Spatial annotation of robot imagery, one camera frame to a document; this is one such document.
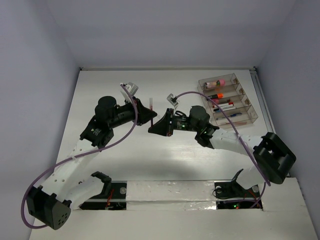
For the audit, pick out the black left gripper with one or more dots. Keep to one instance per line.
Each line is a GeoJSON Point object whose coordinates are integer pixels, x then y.
{"type": "Point", "coordinates": [143, 114]}

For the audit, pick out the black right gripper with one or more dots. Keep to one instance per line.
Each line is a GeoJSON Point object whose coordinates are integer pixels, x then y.
{"type": "Point", "coordinates": [164, 125]}

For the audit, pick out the red gel pen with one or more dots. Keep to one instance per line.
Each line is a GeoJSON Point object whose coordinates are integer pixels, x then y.
{"type": "Point", "coordinates": [151, 108]}

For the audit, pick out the pink black highlighter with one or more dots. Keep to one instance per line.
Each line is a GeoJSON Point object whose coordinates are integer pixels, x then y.
{"type": "Point", "coordinates": [218, 101]}

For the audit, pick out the white pen blue cap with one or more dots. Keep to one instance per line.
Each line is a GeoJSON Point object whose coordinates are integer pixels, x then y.
{"type": "Point", "coordinates": [224, 109]}

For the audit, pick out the orange black highlighter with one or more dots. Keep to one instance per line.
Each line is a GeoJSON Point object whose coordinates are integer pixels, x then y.
{"type": "Point", "coordinates": [216, 96]}

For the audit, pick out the white pen red cap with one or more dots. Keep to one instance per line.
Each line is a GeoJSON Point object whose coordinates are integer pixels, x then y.
{"type": "Point", "coordinates": [223, 105]}

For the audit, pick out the dark blue ballpoint pen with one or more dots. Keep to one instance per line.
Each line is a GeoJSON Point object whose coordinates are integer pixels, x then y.
{"type": "Point", "coordinates": [230, 116]}

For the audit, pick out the red ballpoint pen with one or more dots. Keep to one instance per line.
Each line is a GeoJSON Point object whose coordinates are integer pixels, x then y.
{"type": "Point", "coordinates": [238, 123]}

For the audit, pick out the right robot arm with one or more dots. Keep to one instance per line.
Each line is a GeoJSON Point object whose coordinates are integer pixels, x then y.
{"type": "Point", "coordinates": [214, 137]}

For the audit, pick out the clear plastic organizer tray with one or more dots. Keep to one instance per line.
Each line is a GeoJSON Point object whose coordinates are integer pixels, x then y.
{"type": "Point", "coordinates": [232, 92]}

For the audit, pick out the white foam front board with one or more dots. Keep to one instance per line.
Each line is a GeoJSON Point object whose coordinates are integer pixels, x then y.
{"type": "Point", "coordinates": [283, 217]}

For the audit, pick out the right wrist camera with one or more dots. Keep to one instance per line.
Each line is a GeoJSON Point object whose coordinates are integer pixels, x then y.
{"type": "Point", "coordinates": [173, 100]}

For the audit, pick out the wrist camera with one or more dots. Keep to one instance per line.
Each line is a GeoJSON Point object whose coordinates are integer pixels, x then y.
{"type": "Point", "coordinates": [130, 87]}
{"type": "Point", "coordinates": [173, 100]}

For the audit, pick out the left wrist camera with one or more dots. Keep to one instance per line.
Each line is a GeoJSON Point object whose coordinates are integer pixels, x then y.
{"type": "Point", "coordinates": [130, 87]}

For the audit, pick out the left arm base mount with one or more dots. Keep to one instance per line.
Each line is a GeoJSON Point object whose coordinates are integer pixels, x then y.
{"type": "Point", "coordinates": [115, 200]}

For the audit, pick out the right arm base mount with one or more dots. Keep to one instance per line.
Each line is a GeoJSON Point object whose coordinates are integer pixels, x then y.
{"type": "Point", "coordinates": [237, 195]}

